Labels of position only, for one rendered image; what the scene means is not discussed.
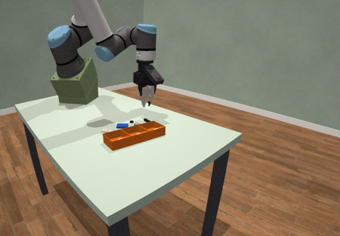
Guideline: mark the orange rack of bins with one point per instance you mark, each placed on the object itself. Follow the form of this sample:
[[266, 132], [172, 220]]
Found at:
[[133, 135]]

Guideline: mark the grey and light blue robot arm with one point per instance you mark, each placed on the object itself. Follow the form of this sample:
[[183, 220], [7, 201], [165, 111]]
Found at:
[[89, 22]]

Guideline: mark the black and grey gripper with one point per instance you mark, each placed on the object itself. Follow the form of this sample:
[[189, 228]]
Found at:
[[142, 80]]

